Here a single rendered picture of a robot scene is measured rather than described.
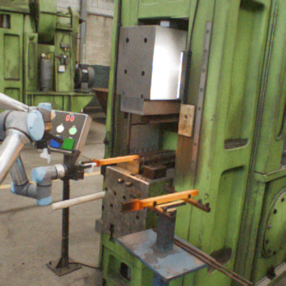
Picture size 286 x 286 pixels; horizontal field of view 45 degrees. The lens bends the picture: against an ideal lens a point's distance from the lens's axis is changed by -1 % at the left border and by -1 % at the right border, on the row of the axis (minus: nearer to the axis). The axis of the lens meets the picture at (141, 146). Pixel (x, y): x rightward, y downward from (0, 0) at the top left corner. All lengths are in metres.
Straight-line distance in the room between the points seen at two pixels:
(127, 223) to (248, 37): 1.29
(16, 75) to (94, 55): 4.69
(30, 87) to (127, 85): 4.69
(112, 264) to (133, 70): 1.28
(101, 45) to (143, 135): 8.92
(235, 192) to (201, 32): 1.00
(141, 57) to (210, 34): 0.40
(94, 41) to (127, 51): 8.99
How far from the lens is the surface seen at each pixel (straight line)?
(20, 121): 1.55
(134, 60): 2.07
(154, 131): 2.49
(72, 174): 1.86
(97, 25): 11.17
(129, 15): 2.35
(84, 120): 2.37
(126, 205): 1.50
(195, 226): 2.07
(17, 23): 6.76
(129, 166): 2.14
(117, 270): 2.46
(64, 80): 6.97
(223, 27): 1.88
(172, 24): 2.20
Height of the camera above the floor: 1.54
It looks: 13 degrees down
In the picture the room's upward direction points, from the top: 4 degrees clockwise
